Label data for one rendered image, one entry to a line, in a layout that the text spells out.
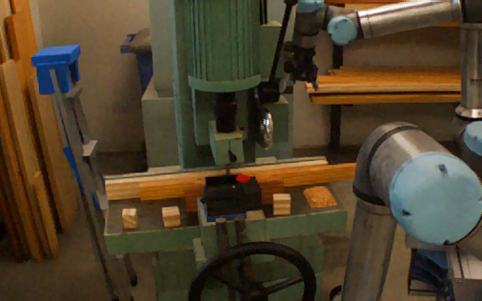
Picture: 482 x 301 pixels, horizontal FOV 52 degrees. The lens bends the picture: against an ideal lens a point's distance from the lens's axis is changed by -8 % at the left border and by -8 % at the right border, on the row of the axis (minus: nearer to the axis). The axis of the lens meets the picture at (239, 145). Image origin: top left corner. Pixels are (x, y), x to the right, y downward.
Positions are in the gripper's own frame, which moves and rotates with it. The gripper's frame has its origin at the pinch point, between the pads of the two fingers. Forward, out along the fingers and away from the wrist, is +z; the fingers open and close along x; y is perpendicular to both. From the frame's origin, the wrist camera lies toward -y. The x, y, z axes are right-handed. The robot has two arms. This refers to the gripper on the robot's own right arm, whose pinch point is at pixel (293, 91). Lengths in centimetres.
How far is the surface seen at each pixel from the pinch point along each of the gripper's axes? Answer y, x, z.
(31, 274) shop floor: -35, -110, 124
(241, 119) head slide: 21.1, -23.9, -9.5
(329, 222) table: 53, -9, 0
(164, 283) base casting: 53, -51, 13
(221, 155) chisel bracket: 34.3, -32.7, -10.1
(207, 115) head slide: 19.5, -32.9, -10.9
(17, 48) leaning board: -120, -103, 43
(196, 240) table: 51, -42, 1
